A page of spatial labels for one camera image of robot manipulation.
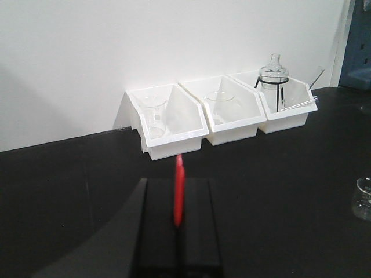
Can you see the left white storage bin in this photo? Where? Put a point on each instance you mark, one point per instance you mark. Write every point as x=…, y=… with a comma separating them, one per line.
x=185, y=121

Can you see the middle white storage bin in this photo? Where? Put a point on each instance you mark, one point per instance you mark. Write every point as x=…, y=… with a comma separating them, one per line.
x=243, y=117

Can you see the right white storage bin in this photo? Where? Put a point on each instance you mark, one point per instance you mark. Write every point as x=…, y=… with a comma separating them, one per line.
x=286, y=106

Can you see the glass stirring rod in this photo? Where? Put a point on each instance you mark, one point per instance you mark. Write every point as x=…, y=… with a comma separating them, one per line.
x=308, y=102

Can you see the glass beaker in bin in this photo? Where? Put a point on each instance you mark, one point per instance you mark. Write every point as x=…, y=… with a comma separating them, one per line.
x=153, y=108
x=219, y=103

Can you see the black wire tripod stand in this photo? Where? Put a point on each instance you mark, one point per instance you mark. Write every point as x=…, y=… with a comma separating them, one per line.
x=273, y=90

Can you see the glass beaker in left bin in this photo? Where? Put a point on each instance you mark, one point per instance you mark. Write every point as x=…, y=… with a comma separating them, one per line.
x=153, y=108

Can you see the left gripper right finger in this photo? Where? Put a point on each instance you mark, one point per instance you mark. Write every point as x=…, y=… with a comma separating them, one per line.
x=199, y=251

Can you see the red plastic spoon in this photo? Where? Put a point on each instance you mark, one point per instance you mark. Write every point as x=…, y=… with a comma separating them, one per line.
x=179, y=189

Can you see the small glass beaker on table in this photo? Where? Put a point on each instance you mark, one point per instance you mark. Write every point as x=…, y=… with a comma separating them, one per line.
x=361, y=199

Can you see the white storage bin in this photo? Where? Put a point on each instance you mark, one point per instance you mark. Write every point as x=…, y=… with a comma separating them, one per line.
x=243, y=117
x=286, y=106
x=185, y=121

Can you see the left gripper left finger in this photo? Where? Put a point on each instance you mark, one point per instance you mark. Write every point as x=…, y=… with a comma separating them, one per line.
x=157, y=249

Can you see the glass beaker in middle bin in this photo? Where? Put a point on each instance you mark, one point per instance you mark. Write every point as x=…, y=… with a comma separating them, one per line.
x=219, y=103

